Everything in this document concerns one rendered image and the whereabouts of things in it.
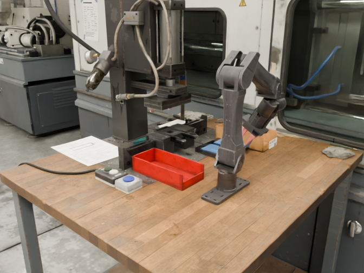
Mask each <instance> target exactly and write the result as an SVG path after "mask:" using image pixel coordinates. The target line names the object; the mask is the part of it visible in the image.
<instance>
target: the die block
mask: <svg viewBox="0 0 364 273"><path fill-rule="evenodd" d="M177 137H179V138H182V139H185V140H186V142H185V143H183V144H182V145H180V144H178V143H176V142H173V141H171V139H169V140H166V141H160V140H157V139H153V138H150V137H149V139H153V140H155V148H158V149H161V150H164V151H167V152H170V153H173V154H174V146H176V147H179V148H182V149H187V148H189V147H192V146H194V139H191V138H187V137H184V136H183V134H182V135H179V136H177Z"/></svg>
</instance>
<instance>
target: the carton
mask: <svg viewBox="0 0 364 273"><path fill-rule="evenodd" d="M268 130H269V131H268V132H267V133H266V134H265V133H264V134H263V135H262V136H258V137H257V138H255V139H253V140H252V142H251V144H250V145H249V147H248V149H251V150H254V151H259V152H262V153H263V152H265V151H266V150H268V149H270V148H272V147H274V146H276V145H277V130H273V129H268ZM222 135H223V123H220V124H218V125H216V137H215V139H216V138H222ZM250 135H251V133H250V132H249V131H247V132H246V133H245V134H244V136H243V141H244V144H245V143H246V142H247V140H248V138H249V136H250Z"/></svg>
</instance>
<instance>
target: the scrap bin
mask: <svg viewBox="0 0 364 273"><path fill-rule="evenodd" d="M132 166H133V171H135V172H138V173H140V174H143V175H145V176H147V177H150V178H152V179H154V180H157V181H159V182H161V183H164V184H166V185H169V186H172V187H174V188H176V189H179V190H181V191H183V190H185V189H187V188H189V187H190V186H192V185H194V184H196V183H198V182H200V181H201V180H203V179H204V164H202V163H200V162H197V161H194V160H191V159H188V158H184V157H181V156H179V155H176V154H173V153H170V152H167V151H164V150H161V149H158V148H155V147H154V148H151V149H149V150H146V151H144V152H141V153H139V154H136V155H133V156H132Z"/></svg>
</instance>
